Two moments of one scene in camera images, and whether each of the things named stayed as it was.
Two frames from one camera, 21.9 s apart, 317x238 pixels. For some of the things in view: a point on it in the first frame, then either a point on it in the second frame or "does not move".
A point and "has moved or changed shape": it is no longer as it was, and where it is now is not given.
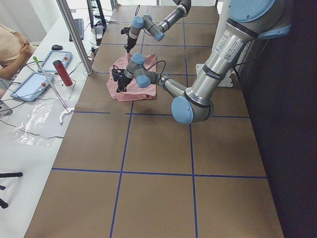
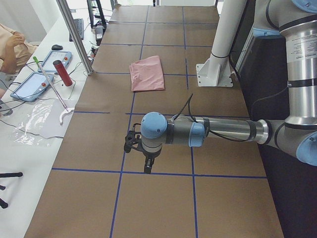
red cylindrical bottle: [64, 75] does not move
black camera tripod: [3, 175] does not move
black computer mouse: [57, 47] does not move
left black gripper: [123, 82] -> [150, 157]
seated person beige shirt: [15, 49] does not move
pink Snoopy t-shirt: [133, 92] has moved or changed shape
